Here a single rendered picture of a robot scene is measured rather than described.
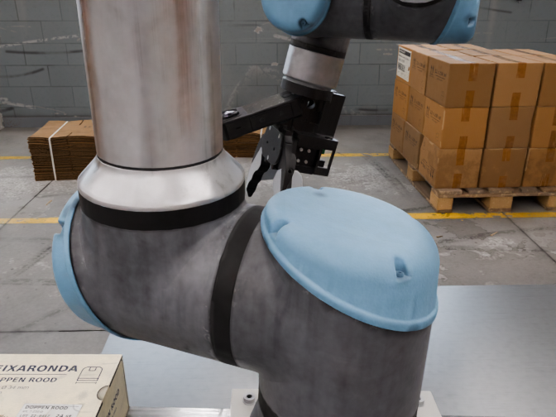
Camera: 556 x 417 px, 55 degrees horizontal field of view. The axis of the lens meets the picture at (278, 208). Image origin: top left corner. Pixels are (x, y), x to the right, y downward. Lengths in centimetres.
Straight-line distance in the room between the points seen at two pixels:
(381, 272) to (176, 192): 13
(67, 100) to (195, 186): 540
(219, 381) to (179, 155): 42
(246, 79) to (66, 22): 174
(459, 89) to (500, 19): 255
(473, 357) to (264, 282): 49
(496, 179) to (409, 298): 323
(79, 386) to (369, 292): 38
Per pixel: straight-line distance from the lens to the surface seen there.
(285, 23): 58
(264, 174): 82
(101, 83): 34
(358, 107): 551
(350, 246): 31
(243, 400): 54
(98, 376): 62
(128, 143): 34
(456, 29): 58
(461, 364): 76
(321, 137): 73
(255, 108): 71
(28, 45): 577
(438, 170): 338
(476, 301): 90
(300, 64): 70
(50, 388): 62
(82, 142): 406
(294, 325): 33
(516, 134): 350
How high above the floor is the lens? 128
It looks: 22 degrees down
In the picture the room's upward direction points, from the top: straight up
